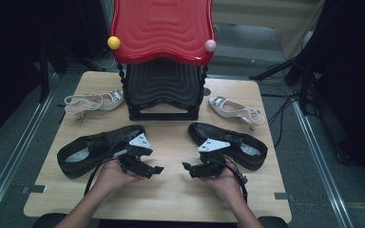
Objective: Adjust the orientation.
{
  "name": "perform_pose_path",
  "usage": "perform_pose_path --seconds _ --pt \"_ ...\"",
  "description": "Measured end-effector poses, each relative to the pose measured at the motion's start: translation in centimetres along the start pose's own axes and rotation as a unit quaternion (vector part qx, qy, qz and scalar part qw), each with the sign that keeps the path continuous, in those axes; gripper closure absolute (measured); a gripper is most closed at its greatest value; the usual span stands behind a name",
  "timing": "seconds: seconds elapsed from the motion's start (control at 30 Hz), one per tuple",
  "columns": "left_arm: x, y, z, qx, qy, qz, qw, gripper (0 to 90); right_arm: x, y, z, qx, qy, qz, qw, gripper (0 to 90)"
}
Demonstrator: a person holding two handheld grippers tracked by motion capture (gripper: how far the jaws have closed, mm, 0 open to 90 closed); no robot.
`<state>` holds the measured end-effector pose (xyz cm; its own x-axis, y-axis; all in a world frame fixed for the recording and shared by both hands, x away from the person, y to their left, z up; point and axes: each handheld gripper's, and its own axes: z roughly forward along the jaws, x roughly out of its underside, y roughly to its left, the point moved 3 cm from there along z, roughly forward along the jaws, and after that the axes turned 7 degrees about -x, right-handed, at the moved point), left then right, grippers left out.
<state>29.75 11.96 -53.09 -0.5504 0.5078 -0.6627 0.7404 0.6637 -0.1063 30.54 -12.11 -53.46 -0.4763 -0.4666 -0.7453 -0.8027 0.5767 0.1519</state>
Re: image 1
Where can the black leather shoe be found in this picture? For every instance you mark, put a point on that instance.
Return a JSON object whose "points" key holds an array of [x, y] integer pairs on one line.
{"points": [[115, 134], [202, 131]]}

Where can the white slingback heeled shoe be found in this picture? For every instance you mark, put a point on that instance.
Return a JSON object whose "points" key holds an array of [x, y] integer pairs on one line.
{"points": [[221, 107], [111, 103]]}

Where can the person's right hand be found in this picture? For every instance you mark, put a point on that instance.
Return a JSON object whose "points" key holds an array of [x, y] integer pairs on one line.
{"points": [[228, 185]]}

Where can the red and black shoe rack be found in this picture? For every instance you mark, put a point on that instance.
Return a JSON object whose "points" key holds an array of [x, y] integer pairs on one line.
{"points": [[161, 28]]}

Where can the person's left hand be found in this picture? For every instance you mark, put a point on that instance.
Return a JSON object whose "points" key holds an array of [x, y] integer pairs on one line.
{"points": [[112, 179]]}

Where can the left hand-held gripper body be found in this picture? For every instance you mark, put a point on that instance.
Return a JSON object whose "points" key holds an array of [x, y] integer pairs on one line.
{"points": [[139, 142]]}

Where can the round grey table hole cap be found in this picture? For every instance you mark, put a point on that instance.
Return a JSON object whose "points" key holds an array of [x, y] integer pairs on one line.
{"points": [[207, 91]]}

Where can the metal floor rail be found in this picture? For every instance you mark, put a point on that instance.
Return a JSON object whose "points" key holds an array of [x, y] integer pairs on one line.
{"points": [[15, 148], [323, 164]]}

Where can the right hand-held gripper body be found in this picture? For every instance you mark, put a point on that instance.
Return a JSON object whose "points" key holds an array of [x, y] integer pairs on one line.
{"points": [[211, 145]]}

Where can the dark curtain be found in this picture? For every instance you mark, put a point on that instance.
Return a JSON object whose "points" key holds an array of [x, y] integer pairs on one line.
{"points": [[355, 79], [9, 47]]}

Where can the black metal stand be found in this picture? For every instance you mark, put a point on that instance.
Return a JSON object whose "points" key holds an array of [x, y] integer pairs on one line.
{"points": [[43, 72], [304, 79]]}

